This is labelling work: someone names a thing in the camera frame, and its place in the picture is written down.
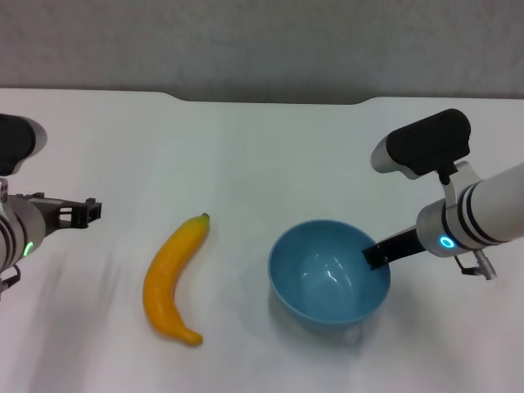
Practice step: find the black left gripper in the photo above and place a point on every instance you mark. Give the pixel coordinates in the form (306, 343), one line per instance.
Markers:
(49, 213)

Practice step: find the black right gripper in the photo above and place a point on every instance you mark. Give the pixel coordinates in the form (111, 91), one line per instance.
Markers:
(403, 245)

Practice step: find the blue bowl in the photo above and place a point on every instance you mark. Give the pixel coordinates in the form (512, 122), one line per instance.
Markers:
(319, 274)

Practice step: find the yellow banana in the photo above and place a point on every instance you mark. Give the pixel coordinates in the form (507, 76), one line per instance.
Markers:
(172, 266)

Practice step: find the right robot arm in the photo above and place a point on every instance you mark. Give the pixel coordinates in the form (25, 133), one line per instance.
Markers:
(491, 204)

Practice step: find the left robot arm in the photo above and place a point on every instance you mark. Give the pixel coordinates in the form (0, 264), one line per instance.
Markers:
(20, 229)

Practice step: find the left wrist camera housing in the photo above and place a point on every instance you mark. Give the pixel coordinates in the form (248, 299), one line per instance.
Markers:
(16, 139)

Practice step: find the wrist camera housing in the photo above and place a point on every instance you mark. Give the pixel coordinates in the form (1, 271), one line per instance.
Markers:
(425, 143)
(16, 139)

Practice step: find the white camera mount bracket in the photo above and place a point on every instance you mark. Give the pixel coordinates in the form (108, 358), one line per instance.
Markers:
(460, 180)

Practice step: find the right wrist camera housing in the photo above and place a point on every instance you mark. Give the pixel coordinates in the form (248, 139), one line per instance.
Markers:
(425, 143)

